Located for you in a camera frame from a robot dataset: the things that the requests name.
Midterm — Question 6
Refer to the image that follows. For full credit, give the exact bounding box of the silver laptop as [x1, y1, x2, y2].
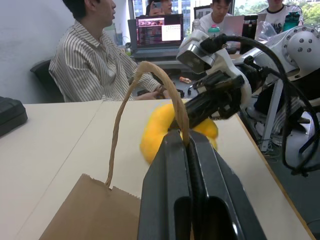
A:
[221, 13, 268, 37]

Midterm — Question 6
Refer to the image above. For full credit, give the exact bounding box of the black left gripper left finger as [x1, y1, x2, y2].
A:
[137, 128, 194, 240]

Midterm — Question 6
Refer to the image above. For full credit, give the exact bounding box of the bottle with green cap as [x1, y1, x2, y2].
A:
[206, 24, 221, 36]

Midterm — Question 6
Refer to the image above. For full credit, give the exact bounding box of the yellow plush toy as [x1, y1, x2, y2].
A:
[139, 99, 219, 165]

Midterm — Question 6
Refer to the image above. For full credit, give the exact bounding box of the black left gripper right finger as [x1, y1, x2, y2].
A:
[187, 129, 267, 240]

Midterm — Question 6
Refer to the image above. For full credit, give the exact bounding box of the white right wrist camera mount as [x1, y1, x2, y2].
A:
[175, 29, 252, 106]

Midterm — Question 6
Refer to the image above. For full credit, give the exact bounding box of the man in striped shirt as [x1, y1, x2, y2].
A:
[48, 0, 173, 103]

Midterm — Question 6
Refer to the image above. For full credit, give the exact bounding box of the black case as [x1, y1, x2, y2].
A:
[0, 96, 29, 138]

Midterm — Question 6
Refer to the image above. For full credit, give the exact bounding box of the black laptop with lit screen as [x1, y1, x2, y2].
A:
[127, 13, 185, 63]

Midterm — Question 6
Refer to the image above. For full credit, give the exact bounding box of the person in printed white shirt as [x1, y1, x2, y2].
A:
[257, 0, 305, 35]

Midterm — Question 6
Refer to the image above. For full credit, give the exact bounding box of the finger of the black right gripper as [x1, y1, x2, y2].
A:
[183, 92, 226, 121]
[171, 110, 219, 131]

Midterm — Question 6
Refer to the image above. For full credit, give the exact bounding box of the white metal frame leg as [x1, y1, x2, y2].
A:
[259, 79, 285, 153]

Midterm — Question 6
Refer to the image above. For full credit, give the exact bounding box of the person in white t-shirt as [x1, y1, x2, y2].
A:
[198, 0, 235, 35]

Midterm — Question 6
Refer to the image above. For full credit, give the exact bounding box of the person holding phone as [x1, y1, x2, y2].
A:
[145, 0, 174, 16]

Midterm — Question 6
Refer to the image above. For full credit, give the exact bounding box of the black office chair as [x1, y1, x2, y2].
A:
[29, 59, 65, 103]

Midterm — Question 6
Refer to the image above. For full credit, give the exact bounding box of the teal drinking bottle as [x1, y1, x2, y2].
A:
[281, 10, 301, 33]

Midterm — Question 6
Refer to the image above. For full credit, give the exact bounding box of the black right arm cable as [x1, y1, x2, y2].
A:
[199, 33, 320, 177]

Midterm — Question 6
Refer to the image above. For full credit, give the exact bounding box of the brown paper bag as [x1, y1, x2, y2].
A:
[38, 60, 191, 240]

